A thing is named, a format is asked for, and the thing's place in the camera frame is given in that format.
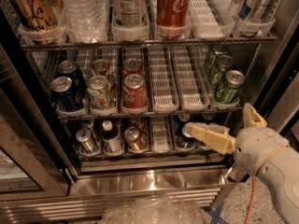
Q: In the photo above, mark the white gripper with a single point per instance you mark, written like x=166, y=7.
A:
x=253, y=149

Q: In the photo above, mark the green can shelf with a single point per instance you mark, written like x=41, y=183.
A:
x=213, y=52
x=229, y=88
x=222, y=64

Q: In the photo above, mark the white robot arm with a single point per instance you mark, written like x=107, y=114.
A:
x=280, y=175

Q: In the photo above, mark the dark blue can bottom shelf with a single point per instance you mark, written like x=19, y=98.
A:
x=182, y=140

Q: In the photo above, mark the white empty tray bottom shelf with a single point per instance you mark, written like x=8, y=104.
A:
x=161, y=140

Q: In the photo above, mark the white empty tray shelf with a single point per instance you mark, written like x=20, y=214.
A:
x=210, y=19
x=161, y=140

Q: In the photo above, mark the white empty shelf tray left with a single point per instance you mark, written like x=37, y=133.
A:
x=163, y=88

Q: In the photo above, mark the white empty shelf tray right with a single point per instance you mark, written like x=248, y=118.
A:
x=191, y=89

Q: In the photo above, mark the copper can bottom shelf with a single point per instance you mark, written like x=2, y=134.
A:
x=135, y=139

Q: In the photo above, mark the front red Coke can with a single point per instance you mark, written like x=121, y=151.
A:
x=135, y=91

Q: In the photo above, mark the red coke can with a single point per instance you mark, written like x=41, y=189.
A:
x=135, y=91
x=132, y=66

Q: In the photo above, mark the white empty tray top shelf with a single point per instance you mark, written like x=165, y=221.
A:
x=210, y=19

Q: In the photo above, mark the rear red Coke can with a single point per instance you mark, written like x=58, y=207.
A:
x=132, y=66

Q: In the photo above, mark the silver slim can top right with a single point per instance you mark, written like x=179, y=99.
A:
x=258, y=9

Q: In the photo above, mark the front white green can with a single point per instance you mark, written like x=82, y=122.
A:
x=100, y=92

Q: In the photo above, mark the white green can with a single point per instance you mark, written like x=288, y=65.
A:
x=100, y=92
x=102, y=67

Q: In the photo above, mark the red Coca-Cola can top shelf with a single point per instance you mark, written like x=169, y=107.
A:
x=171, y=17

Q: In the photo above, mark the stainless steel fridge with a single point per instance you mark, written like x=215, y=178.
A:
x=62, y=184

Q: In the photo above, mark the rear white green can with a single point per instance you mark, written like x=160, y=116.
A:
x=102, y=67

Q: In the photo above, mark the silver can bottom shelf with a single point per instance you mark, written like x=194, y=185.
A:
x=85, y=137

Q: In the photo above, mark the silver white can top shelf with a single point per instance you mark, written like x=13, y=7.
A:
x=128, y=13

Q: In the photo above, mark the front blue Pepsi can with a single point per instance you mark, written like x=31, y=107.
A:
x=68, y=92

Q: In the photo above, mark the blue pepsi can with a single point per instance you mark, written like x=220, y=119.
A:
x=71, y=69
x=68, y=92

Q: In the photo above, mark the rear blue Pepsi can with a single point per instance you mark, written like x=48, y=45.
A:
x=71, y=69

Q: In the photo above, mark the gold LaCroix can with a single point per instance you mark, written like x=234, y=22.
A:
x=37, y=16

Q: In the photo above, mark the blue tape cross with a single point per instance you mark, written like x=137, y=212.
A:
x=215, y=215

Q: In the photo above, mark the clear plastic bag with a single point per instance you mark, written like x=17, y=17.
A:
x=160, y=211

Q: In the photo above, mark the small brown drink bottle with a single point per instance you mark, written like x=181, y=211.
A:
x=111, y=136

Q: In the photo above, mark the clear water bottle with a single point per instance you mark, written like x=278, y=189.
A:
x=85, y=20

